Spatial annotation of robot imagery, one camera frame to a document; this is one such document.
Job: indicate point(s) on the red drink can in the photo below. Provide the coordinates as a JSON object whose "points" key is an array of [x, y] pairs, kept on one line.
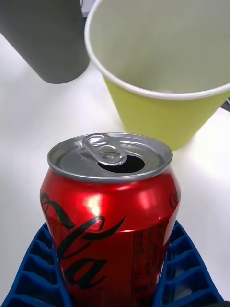
{"points": [[107, 239]]}

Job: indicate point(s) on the yellow-green plastic waste bin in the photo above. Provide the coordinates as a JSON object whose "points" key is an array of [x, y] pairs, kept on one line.
{"points": [[163, 120]]}

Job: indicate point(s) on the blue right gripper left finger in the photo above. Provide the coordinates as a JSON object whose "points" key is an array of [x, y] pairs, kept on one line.
{"points": [[31, 283]]}

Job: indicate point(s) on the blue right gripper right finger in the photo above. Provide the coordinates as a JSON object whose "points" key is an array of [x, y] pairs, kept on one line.
{"points": [[187, 283]]}

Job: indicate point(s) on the grey plastic waste bin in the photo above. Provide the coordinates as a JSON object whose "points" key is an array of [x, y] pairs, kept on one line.
{"points": [[48, 43]]}

